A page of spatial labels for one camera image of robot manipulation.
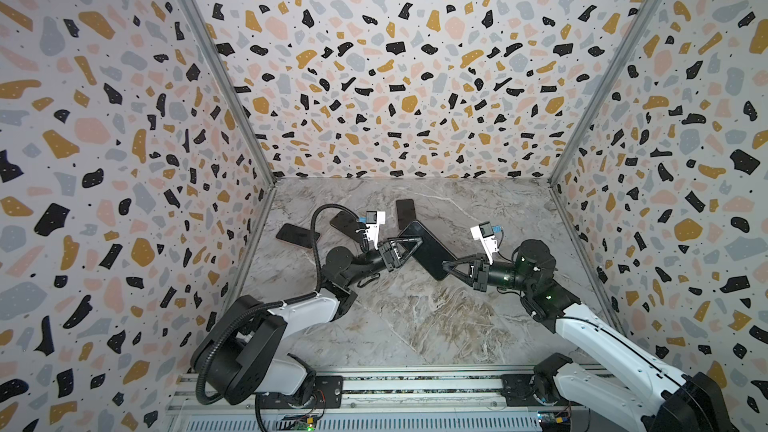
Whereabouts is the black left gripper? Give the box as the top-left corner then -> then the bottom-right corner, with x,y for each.
342,239 -> 419,291

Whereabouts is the black phone case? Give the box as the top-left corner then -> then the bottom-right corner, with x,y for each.
399,220 -> 457,281

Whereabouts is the purple phone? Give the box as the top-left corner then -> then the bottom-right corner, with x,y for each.
276,223 -> 321,249

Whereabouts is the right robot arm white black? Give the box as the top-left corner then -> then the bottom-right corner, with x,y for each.
443,239 -> 735,431

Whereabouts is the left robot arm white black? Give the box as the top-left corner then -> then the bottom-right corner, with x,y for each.
191,237 -> 423,406

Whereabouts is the phone in pink case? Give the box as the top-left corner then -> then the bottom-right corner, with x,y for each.
395,199 -> 417,231

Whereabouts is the phone in black case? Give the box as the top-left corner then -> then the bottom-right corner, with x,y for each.
330,211 -> 366,244

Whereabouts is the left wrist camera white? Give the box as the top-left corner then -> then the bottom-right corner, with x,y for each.
358,211 -> 386,252

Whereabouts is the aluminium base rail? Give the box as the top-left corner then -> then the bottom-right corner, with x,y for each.
164,363 -> 666,431

